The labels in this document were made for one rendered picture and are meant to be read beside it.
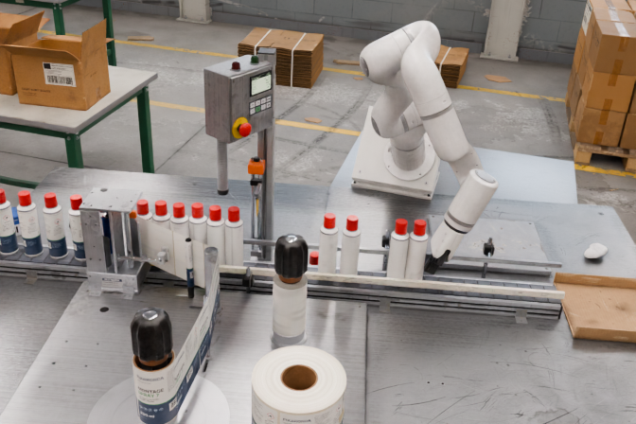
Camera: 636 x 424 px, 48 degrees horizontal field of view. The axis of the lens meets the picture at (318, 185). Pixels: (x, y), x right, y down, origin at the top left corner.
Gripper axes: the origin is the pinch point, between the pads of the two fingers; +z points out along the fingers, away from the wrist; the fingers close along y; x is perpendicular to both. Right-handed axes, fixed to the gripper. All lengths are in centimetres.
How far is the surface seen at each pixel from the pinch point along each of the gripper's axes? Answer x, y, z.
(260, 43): -80, -407, 96
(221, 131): -69, -1, -15
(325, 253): -29.7, 2.3, 7.4
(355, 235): -24.4, 2.2, -1.6
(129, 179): -97, -59, 47
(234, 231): -56, 3, 11
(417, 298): -0.5, 5.5, 8.3
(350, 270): -21.0, 2.6, 9.4
